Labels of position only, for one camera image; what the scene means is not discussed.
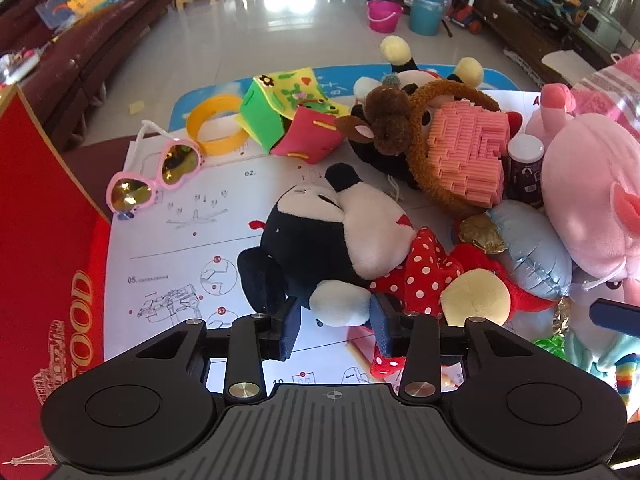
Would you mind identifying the pink pig plush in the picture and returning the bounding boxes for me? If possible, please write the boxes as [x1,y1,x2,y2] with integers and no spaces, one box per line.
[525,82,640,281]

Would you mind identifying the clear plastic box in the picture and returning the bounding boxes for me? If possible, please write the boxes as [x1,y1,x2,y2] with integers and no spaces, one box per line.
[35,0,76,28]

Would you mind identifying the purple can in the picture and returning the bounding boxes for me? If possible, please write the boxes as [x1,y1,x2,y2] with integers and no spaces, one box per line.
[507,135,546,208]

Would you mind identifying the yellow plastic ring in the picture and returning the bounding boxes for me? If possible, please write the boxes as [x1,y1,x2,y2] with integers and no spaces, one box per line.
[186,95,248,157]

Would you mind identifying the white toy appliance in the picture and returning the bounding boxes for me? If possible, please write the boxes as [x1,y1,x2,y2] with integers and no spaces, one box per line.
[582,7,623,51]

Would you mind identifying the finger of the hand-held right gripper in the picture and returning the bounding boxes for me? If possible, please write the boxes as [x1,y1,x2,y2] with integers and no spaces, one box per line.
[589,298,640,334]

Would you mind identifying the green plastic cage ball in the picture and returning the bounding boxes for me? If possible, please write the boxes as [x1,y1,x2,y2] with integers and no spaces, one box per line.
[532,335,568,361]

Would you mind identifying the pink building block toy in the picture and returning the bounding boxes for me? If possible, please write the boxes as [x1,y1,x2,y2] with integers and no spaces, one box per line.
[422,100,511,208]

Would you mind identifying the red cardboard box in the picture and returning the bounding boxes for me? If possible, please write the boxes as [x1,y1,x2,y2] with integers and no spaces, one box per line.
[0,82,113,480]

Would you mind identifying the brown plush monkey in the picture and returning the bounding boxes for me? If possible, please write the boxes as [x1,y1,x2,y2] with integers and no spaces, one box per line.
[335,80,503,218]

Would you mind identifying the blue children's table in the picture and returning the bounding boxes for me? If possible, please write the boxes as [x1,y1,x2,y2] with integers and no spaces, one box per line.
[170,62,521,128]

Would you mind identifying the blue bucket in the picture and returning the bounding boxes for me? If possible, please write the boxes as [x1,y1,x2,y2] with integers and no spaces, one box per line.
[407,0,448,37]

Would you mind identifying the green yellow foam craft box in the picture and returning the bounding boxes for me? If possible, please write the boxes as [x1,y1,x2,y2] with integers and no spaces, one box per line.
[239,67,353,166]

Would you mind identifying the pink bucket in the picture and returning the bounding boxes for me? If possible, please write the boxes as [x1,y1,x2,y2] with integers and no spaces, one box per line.
[366,0,403,33]

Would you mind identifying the dark red leather sofa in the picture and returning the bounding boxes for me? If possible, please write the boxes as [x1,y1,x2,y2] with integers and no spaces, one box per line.
[0,0,186,151]

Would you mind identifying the pile of small toys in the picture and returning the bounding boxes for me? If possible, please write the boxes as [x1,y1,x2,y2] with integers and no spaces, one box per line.
[0,47,42,86]

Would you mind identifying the pink heart-shaped sunglasses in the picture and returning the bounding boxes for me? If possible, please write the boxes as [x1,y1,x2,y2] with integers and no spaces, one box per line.
[105,120,206,221]

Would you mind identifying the black mouse plush polka-dot dress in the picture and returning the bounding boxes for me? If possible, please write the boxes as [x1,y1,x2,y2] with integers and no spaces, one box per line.
[236,162,513,378]

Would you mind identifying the blue foil balloon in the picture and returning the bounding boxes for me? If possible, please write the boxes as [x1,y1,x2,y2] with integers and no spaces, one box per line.
[452,200,573,306]

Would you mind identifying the white rainbow unicorn plush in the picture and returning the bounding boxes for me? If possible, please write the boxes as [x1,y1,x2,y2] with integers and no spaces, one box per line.
[565,267,640,408]

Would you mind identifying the pink striped towel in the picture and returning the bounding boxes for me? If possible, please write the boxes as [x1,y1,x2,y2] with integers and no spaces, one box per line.
[570,52,640,141]

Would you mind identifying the dark wooden cabinet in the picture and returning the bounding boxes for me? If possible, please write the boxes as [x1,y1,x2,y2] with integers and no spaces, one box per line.
[475,0,640,86]

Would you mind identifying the black mouse plush red shorts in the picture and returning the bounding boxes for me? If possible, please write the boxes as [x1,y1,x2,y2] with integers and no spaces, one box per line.
[350,35,523,191]

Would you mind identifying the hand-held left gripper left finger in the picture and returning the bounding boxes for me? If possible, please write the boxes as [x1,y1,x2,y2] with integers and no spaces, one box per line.
[122,296,302,406]

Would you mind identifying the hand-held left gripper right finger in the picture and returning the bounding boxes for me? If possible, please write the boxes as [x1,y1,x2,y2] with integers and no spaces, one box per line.
[372,292,553,406]

